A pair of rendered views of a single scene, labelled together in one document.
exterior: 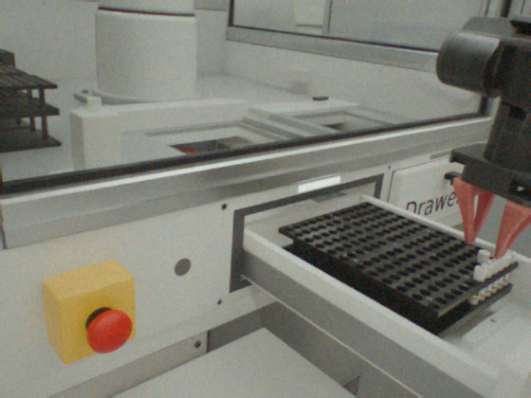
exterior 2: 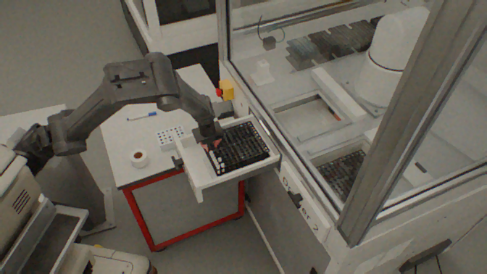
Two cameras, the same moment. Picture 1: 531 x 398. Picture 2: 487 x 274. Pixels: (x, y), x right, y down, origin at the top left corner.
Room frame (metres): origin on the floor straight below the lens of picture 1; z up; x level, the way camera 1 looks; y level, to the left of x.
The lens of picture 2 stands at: (0.83, -0.99, 1.93)
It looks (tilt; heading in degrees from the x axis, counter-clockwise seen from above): 49 degrees down; 108
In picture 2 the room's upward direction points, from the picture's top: straight up
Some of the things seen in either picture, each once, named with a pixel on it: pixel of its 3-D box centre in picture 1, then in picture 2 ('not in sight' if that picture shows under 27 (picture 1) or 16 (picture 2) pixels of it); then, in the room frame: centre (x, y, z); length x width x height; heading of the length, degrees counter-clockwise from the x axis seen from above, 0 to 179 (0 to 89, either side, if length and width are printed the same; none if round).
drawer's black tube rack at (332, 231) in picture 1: (390, 267); (234, 148); (0.54, -0.16, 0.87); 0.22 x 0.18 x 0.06; 43
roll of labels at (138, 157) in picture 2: not in sight; (139, 158); (0.15, -0.26, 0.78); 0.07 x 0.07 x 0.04
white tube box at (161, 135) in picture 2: not in sight; (171, 138); (0.23, -0.11, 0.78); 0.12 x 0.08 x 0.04; 42
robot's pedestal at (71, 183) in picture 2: not in sight; (64, 178); (-0.39, -0.25, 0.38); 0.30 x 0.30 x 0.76; 37
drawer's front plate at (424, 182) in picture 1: (440, 189); (302, 200); (0.84, -0.31, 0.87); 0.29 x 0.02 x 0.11; 133
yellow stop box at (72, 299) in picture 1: (92, 311); (225, 90); (0.39, 0.15, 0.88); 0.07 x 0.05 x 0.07; 133
